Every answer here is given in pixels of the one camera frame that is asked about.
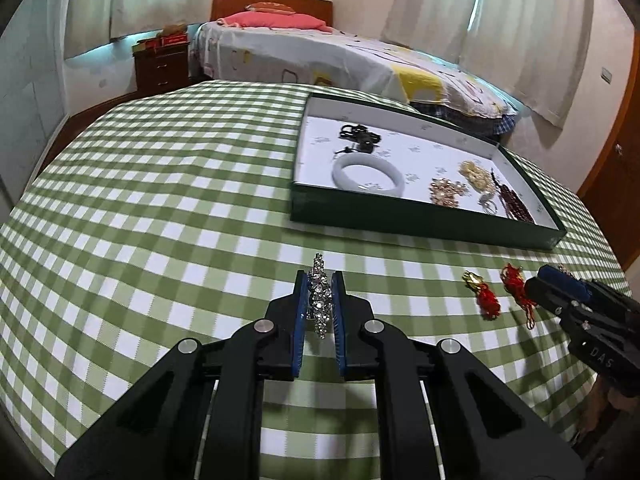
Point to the red knot charm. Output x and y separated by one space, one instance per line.
487 301
515 285

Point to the white jade bangle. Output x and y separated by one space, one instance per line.
340 176

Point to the wall light switch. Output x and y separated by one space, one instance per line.
606 75

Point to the green cardboard tray box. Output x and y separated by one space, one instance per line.
400 221

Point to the small red cushion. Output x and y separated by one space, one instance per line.
270 7

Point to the green checkered tablecloth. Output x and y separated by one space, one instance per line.
150 210

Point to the dark wooden nightstand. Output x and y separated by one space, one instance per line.
162 70

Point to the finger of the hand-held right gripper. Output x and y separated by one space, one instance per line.
562 282
547 296

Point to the bed with patterned sheet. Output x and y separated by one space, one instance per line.
325 60

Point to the black hair clip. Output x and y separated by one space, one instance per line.
367 139

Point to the gold flower brooch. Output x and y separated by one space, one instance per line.
445 192

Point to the red box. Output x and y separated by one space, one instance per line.
173 40

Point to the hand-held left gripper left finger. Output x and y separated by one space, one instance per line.
300 320

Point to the pink pillow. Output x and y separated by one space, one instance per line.
270 20

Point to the brown plush toy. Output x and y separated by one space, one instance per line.
174 28

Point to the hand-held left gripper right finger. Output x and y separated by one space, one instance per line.
341 320

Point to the brown wooden door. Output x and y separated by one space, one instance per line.
617 185

